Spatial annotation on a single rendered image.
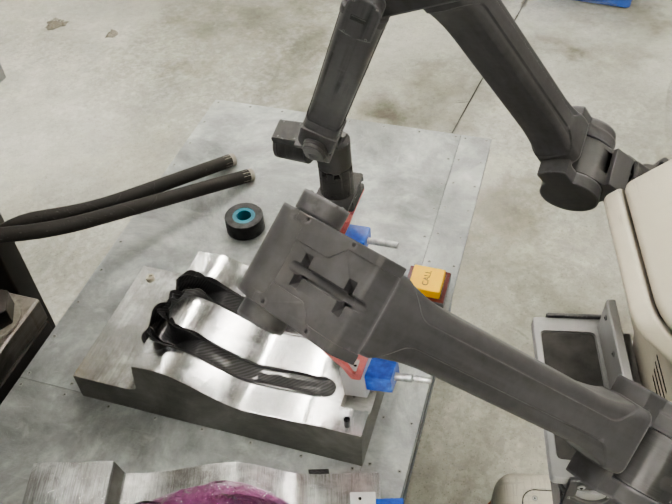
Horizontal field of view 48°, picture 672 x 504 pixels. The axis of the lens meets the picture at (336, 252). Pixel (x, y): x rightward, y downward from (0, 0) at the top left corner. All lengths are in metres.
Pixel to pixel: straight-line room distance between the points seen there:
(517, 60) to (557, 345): 0.41
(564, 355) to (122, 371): 0.71
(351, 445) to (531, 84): 0.60
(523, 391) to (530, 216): 2.22
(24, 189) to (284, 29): 1.51
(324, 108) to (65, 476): 0.64
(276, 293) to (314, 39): 3.28
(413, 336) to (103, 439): 0.87
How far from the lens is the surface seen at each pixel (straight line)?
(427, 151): 1.76
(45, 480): 1.19
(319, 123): 1.10
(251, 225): 1.54
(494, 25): 0.84
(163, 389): 1.24
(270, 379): 1.23
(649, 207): 0.86
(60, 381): 1.42
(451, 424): 2.22
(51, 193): 3.13
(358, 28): 0.84
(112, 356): 1.34
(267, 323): 0.57
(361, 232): 1.34
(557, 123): 0.95
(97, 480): 1.16
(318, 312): 0.51
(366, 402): 1.21
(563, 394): 0.64
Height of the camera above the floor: 1.88
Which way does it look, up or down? 46 degrees down
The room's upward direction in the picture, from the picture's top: 3 degrees counter-clockwise
